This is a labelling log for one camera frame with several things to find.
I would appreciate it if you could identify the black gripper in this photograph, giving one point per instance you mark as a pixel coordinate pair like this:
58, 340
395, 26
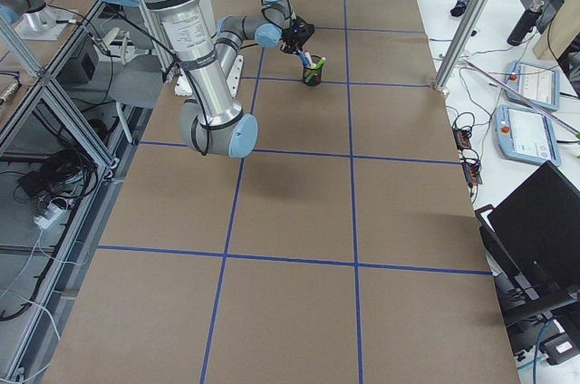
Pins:
291, 38

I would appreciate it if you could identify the blue marker pen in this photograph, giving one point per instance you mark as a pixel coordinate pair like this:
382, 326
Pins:
302, 58

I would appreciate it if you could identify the red capped white marker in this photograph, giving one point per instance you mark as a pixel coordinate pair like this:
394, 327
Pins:
308, 60

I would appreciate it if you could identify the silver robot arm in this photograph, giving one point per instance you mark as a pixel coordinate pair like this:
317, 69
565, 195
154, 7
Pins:
213, 123
277, 25

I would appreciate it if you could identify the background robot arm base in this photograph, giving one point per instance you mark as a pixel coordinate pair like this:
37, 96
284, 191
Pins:
33, 19

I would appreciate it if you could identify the green highlighter pen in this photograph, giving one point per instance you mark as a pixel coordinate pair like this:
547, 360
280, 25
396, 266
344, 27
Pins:
313, 76

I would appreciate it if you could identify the black mesh pen cup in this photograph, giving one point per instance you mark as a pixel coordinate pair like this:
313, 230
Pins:
315, 58

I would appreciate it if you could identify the orange black usb hub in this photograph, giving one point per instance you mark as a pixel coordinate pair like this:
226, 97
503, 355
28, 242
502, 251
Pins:
462, 138

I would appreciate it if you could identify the black water bottle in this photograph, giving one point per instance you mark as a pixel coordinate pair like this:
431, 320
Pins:
526, 22

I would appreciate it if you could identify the near teach pendant tablet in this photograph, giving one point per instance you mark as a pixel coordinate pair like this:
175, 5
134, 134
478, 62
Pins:
526, 135

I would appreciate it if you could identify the teach pendant tablet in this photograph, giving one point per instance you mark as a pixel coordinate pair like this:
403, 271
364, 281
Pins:
537, 84
526, 135

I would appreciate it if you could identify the far teach pendant tablet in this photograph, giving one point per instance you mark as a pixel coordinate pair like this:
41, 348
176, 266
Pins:
537, 84

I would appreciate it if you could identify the white power adapter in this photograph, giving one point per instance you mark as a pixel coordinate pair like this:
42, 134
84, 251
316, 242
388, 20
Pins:
49, 216

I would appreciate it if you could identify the black laptop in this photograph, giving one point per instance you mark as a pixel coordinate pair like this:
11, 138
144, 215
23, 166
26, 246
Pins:
538, 224

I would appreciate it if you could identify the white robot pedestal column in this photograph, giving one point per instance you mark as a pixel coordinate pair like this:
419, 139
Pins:
183, 88

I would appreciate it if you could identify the aluminium frame post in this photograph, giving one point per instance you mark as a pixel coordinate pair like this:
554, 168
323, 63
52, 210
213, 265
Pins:
459, 40

